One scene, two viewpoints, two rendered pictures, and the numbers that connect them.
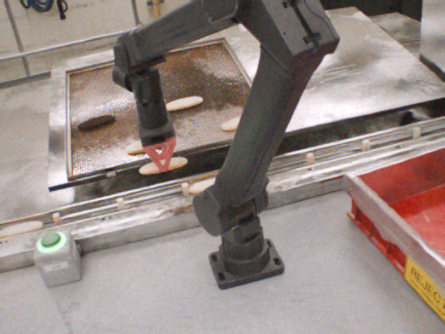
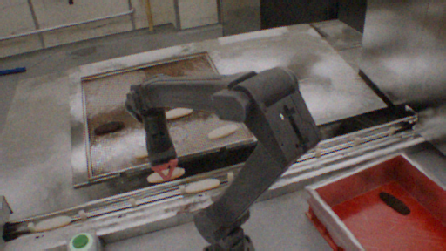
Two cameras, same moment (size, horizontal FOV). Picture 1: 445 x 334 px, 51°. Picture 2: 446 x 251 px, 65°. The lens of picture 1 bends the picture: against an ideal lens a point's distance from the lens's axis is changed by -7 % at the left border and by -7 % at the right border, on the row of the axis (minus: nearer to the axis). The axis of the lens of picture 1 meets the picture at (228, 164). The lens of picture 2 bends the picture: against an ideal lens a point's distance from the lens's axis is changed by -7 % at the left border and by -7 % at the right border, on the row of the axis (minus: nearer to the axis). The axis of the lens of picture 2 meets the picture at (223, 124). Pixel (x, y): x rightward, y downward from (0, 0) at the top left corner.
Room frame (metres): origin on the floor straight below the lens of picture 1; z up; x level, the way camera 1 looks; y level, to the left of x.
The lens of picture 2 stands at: (0.12, 0.03, 1.58)
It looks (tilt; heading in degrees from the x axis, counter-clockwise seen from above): 35 degrees down; 355
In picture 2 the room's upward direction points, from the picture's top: 5 degrees counter-clockwise
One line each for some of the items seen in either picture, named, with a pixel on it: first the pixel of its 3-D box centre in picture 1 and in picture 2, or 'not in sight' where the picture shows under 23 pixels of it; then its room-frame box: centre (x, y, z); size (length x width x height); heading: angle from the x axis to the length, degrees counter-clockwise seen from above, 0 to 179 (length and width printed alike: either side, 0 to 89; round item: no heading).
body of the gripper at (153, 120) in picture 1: (152, 113); (158, 139); (0.87, 0.13, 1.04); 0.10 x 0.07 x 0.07; 11
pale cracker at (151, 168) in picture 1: (162, 164); (165, 173); (0.87, 0.13, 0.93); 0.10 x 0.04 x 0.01; 101
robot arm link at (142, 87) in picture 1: (145, 83); (152, 118); (0.87, 0.13, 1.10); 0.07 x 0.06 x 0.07; 33
